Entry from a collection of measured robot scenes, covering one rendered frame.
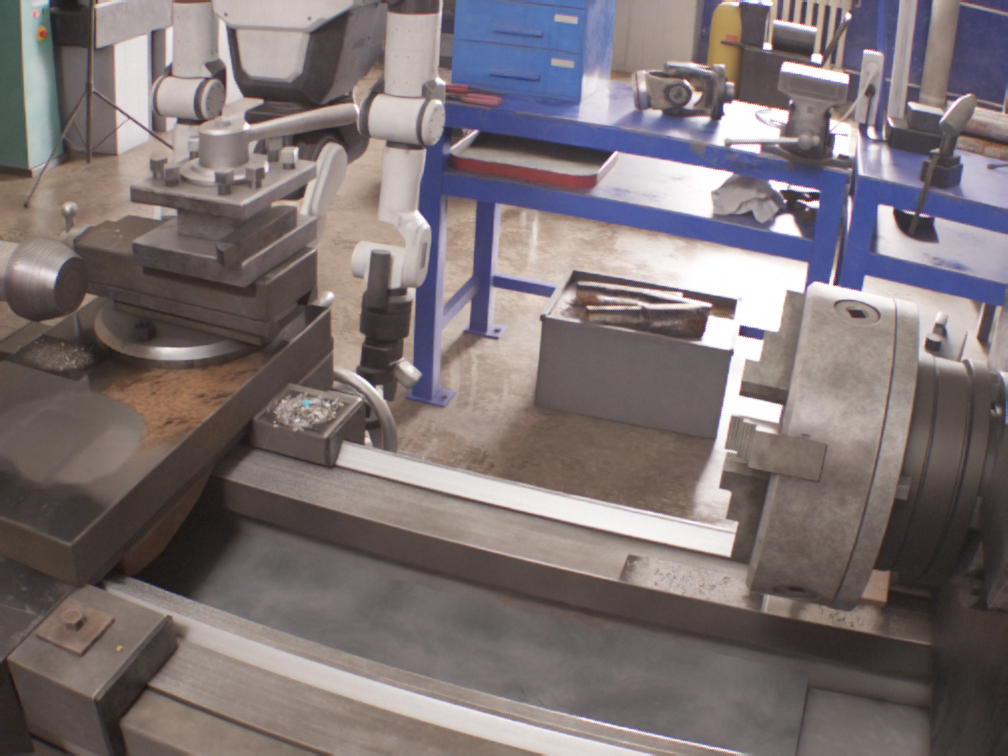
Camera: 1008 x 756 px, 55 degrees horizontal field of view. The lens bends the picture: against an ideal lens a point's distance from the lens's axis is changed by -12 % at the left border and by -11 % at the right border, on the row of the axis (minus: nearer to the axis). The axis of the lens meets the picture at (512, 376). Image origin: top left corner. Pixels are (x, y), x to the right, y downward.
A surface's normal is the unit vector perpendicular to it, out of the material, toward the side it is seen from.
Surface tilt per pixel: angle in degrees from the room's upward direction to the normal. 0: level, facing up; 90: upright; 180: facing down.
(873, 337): 21
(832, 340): 26
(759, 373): 36
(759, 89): 90
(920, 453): 56
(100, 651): 0
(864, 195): 90
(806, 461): 66
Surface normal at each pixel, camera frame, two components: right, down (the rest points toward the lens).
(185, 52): -0.31, 0.43
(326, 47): 0.44, 0.56
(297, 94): -0.26, 0.93
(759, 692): -0.39, -0.80
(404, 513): 0.07, -0.88
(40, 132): 0.95, 0.20
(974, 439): -0.17, -0.33
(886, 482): -0.26, 0.07
